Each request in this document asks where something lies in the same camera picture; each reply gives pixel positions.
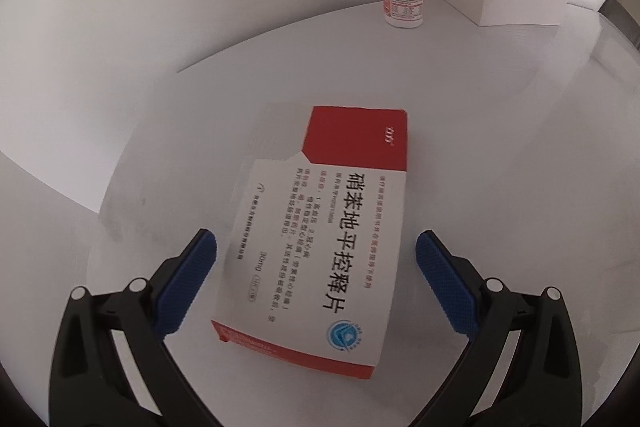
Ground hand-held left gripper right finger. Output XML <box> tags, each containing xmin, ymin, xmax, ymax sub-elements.
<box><xmin>415</xmin><ymin>229</ymin><xmax>583</xmax><ymax>427</ymax></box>

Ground grey chair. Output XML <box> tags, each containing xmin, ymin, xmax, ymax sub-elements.
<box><xmin>599</xmin><ymin>0</ymin><xmax>640</xmax><ymax>50</ymax></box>

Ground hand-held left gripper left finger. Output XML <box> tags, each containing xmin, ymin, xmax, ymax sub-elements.
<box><xmin>48</xmin><ymin>228</ymin><xmax>223</xmax><ymax>427</ymax></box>

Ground red and white medicine box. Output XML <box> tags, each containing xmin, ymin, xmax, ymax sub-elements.
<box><xmin>211</xmin><ymin>106</ymin><xmax>412</xmax><ymax>381</ymax></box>

